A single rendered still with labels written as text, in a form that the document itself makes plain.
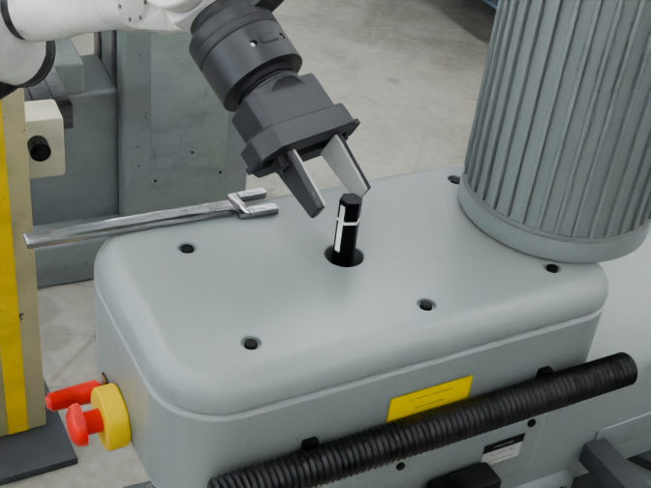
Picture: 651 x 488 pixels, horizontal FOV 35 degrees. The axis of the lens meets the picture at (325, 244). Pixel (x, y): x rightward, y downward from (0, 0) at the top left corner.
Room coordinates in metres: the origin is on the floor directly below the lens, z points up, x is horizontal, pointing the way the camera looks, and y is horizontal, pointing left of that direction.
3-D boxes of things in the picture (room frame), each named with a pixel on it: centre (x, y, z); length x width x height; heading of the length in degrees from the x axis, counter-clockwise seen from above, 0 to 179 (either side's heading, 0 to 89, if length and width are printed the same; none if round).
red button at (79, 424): (0.66, 0.20, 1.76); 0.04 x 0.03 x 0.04; 32
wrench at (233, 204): (0.81, 0.17, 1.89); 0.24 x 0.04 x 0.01; 120
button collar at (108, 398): (0.68, 0.18, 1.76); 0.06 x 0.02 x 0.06; 32
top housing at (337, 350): (0.80, -0.03, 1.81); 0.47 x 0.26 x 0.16; 122
